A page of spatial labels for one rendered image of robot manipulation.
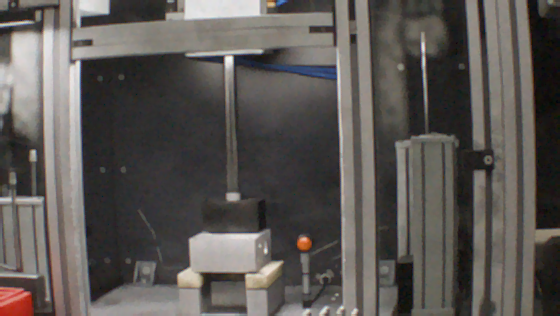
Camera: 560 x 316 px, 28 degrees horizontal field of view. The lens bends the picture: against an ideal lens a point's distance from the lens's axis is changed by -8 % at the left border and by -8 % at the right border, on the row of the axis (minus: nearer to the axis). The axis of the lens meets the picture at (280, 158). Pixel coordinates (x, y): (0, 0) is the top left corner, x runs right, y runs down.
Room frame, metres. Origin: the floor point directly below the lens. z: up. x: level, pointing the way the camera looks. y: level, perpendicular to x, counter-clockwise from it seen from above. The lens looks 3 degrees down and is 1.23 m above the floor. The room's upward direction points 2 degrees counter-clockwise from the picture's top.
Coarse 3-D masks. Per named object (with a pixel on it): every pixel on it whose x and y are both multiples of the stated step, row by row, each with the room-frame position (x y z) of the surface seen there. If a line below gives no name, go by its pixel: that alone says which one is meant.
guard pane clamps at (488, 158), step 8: (464, 152) 1.53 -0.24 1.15; (472, 152) 1.53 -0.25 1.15; (480, 152) 1.53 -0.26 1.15; (488, 152) 1.52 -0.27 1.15; (464, 160) 1.53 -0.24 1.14; (472, 160) 1.53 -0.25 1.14; (480, 160) 1.53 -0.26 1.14; (488, 160) 1.52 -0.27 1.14; (464, 168) 1.53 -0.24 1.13; (472, 168) 1.53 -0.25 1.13; (480, 168) 1.53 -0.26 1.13; (488, 168) 1.52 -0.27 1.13
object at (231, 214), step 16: (224, 64) 1.79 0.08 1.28; (224, 80) 1.79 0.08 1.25; (224, 96) 1.79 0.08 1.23; (224, 128) 1.79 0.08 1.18; (208, 208) 1.77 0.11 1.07; (224, 208) 1.77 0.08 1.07; (240, 208) 1.76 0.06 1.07; (256, 208) 1.76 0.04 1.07; (208, 224) 1.77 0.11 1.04; (224, 224) 1.77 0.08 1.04; (240, 224) 1.76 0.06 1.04; (256, 224) 1.76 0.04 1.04
